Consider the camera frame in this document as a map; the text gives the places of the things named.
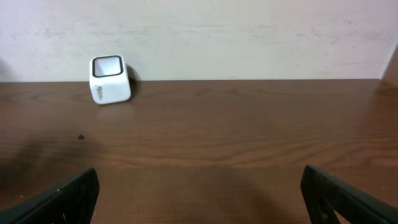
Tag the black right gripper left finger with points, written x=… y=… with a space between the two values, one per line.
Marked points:
x=73 y=201

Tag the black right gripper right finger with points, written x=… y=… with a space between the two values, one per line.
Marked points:
x=325 y=196

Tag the white barcode scanner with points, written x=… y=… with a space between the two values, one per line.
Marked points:
x=108 y=79

